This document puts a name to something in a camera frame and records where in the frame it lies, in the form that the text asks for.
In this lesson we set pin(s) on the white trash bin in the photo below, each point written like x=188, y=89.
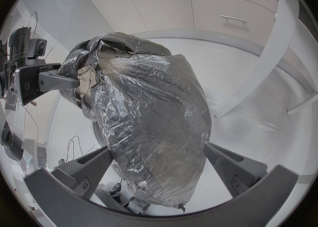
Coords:
x=97, y=134

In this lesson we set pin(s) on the white cabinet with drawers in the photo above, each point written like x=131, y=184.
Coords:
x=198, y=4

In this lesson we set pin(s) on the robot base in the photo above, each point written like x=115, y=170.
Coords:
x=104, y=196

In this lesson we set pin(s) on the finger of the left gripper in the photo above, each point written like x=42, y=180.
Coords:
x=49, y=67
x=54, y=81

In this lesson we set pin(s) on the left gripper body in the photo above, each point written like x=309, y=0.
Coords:
x=27, y=84

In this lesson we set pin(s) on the black plastic bag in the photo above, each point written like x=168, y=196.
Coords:
x=149, y=109

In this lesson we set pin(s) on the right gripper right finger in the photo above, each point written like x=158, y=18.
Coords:
x=236, y=168

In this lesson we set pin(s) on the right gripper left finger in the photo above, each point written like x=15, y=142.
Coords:
x=82, y=173

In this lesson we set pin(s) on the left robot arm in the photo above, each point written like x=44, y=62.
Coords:
x=18, y=44

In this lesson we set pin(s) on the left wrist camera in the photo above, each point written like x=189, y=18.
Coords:
x=37, y=47

